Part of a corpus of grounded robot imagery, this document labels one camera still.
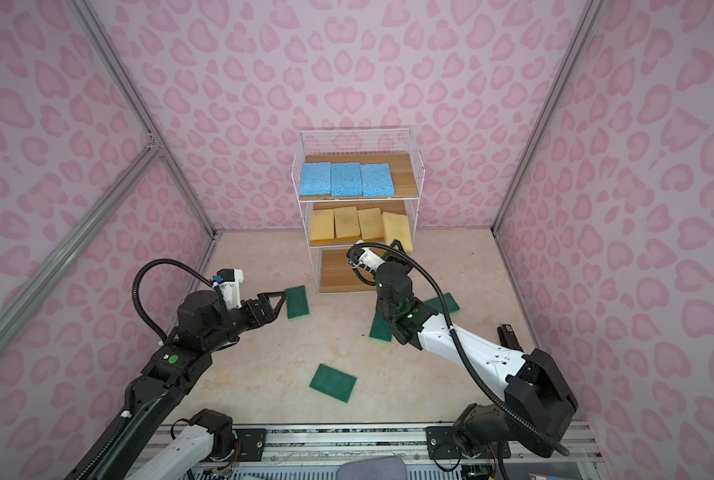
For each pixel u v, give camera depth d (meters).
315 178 0.74
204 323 0.54
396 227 0.77
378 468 0.68
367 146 0.94
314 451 0.73
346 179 0.73
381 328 0.92
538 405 0.40
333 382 0.82
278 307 0.67
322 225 0.86
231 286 0.65
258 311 0.64
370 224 0.86
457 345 0.49
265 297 0.64
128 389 0.47
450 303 0.97
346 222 0.86
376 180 0.74
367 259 0.68
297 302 0.98
